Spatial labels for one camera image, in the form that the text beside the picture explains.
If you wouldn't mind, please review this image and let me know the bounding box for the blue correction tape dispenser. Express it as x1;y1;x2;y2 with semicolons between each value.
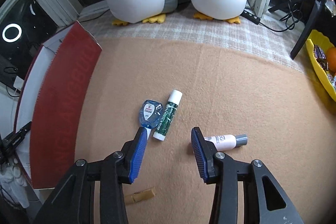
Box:
138;100;163;138

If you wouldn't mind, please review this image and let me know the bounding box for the green white lip balm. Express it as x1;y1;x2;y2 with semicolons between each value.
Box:
153;90;183;141

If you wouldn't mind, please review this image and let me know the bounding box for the white gloved hand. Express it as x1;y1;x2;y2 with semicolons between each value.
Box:
1;163;30;209

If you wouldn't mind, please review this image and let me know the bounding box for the pink lotion bottle grey cap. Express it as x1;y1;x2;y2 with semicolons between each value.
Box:
205;134;248;152

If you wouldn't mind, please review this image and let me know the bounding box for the wooden clothespin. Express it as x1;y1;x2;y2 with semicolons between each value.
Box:
124;187;156;205

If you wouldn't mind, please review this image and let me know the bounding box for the white power strip with chargers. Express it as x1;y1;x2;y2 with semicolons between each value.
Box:
13;76;25;92

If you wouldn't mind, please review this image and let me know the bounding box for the red white cardboard box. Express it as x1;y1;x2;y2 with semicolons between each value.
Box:
14;22;102;190

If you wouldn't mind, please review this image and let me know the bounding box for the orange fruit rear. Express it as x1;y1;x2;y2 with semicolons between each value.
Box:
325;47;336;73

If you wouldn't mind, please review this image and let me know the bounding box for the yellow leaf-shaped fruit bowl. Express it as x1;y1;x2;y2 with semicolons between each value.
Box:
305;30;335;101

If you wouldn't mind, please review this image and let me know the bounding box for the checked white cloth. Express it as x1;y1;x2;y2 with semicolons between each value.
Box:
83;6;312;74

